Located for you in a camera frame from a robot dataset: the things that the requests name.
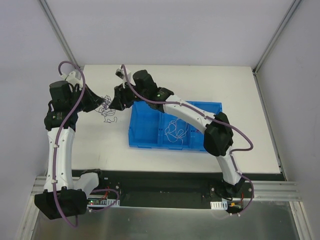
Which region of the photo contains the white cable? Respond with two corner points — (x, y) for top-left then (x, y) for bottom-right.
(167, 119), (190, 140)
(163, 119), (190, 146)

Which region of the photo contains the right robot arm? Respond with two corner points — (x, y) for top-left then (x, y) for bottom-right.
(110, 68), (245, 199)

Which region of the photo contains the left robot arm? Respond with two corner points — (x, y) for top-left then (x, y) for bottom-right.
(34, 80), (106, 220)

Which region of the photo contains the blue three-compartment bin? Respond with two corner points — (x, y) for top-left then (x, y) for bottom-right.
(127, 99), (226, 153)

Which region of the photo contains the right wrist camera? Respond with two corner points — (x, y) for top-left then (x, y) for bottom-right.
(115, 65), (132, 84)

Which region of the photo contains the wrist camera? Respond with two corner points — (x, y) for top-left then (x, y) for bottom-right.
(60, 70), (83, 88)
(115, 65), (132, 84)

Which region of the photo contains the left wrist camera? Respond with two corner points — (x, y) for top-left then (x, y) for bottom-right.
(60, 70), (83, 88)

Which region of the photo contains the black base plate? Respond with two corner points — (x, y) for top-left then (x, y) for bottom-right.
(77, 169), (256, 208)

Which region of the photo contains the left white cable duct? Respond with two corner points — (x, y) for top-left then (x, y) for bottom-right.
(87, 198), (120, 208)

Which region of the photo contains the white cable duct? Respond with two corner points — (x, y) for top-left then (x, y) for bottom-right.
(210, 200), (228, 211)
(87, 198), (120, 208)

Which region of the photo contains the left aluminium corner post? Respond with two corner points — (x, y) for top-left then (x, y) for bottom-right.
(37, 0), (84, 70)

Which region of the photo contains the aluminium corner post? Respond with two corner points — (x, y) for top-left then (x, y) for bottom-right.
(37, 0), (84, 70)
(252, 0), (304, 76)

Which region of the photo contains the right white cable duct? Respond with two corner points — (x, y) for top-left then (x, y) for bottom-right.
(210, 200), (228, 211)

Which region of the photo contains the aluminium frame rail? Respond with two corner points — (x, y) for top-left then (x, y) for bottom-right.
(32, 174), (303, 201)

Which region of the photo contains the right aluminium corner post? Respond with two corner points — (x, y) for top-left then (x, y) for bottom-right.
(252, 0), (304, 76)

